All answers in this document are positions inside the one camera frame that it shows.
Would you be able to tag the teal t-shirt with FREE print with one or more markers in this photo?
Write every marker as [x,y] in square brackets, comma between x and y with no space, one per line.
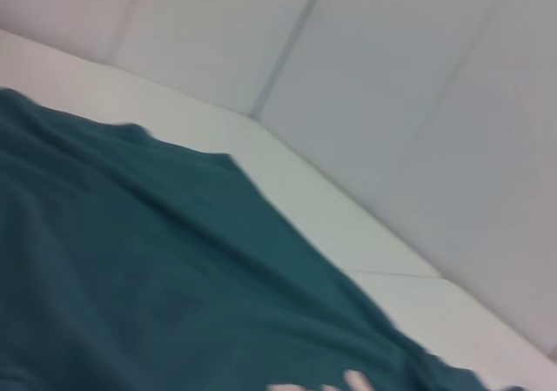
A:
[130,256]

